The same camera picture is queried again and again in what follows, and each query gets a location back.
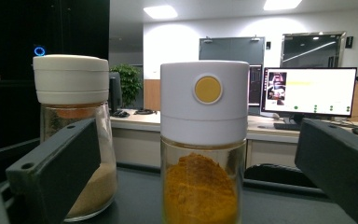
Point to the green potted plant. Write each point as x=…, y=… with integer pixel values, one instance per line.
x=129, y=82

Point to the lit computer monitor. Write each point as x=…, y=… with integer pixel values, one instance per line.
x=317, y=93

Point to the grey double door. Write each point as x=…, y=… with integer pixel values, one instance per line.
x=231, y=49

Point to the ceiling light panel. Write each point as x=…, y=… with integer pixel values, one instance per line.
x=160, y=11
x=282, y=4

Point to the black metal shelf rack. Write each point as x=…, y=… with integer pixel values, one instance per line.
x=136, y=196

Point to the black keyboard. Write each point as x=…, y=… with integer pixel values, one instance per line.
x=286, y=126

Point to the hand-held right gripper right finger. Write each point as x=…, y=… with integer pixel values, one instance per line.
x=341, y=161

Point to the beige powder spice jar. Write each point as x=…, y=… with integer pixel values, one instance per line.
x=71, y=81

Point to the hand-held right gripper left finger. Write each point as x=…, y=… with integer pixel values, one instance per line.
x=56, y=168

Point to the long office desk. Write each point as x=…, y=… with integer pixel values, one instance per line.
x=136, y=127

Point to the yellow powder spice jar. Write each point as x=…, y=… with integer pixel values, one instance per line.
x=203, y=130

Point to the metal framed window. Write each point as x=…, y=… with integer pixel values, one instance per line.
x=312, y=49

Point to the dark upright monitor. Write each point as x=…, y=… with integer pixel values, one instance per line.
x=255, y=84

